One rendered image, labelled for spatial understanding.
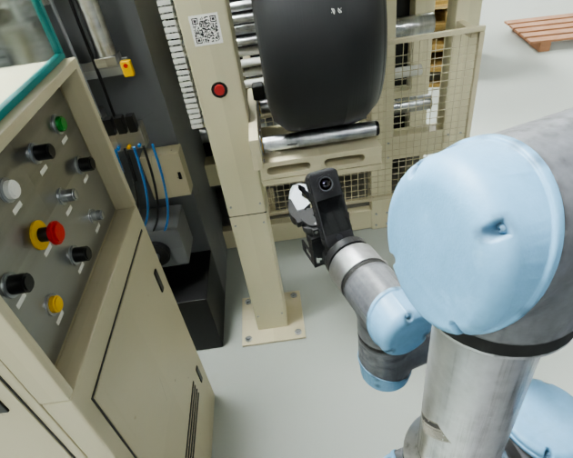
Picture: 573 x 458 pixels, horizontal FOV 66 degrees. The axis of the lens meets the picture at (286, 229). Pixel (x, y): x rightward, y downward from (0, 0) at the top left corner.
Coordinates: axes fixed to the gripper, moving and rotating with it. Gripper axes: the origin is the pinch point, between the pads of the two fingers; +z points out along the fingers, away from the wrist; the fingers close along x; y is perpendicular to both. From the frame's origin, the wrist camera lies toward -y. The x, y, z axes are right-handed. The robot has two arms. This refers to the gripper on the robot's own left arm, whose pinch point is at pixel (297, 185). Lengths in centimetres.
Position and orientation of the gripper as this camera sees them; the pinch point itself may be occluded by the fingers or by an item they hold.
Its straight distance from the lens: 79.6
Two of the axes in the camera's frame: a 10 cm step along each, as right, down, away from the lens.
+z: -3.6, -5.4, 7.6
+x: 9.2, -3.2, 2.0
